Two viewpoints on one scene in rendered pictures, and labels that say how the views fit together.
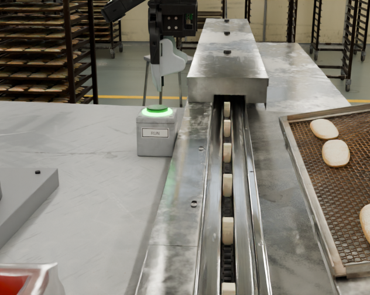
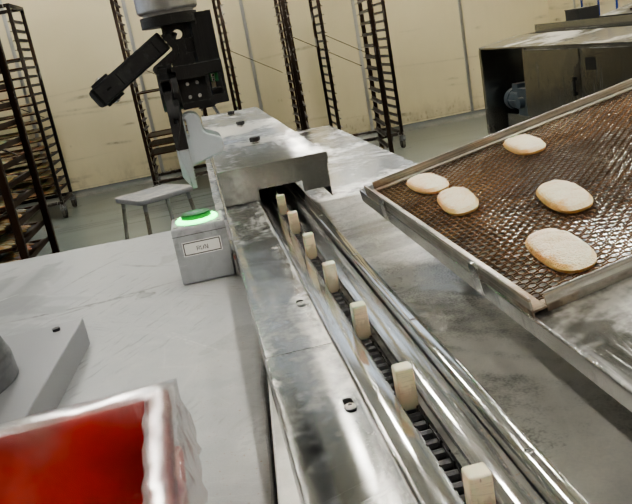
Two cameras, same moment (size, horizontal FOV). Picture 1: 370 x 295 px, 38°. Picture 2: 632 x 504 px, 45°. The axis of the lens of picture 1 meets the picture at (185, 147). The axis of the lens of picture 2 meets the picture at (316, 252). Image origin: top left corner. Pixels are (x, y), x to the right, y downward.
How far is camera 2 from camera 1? 12 cm
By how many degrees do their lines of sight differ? 11
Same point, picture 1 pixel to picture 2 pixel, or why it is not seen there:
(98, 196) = (154, 341)
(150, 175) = (213, 301)
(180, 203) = (281, 307)
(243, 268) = (403, 352)
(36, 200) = (69, 363)
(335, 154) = (459, 199)
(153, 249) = (275, 360)
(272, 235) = not seen: hidden behind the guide
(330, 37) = (354, 126)
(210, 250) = (348, 346)
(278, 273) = not seen: hidden behind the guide
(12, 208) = (43, 376)
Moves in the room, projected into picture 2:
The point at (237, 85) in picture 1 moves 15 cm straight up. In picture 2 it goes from (287, 169) to (269, 75)
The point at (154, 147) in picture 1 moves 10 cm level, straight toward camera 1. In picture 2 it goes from (205, 266) to (219, 286)
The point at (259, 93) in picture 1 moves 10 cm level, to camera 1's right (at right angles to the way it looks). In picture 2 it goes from (319, 175) to (377, 162)
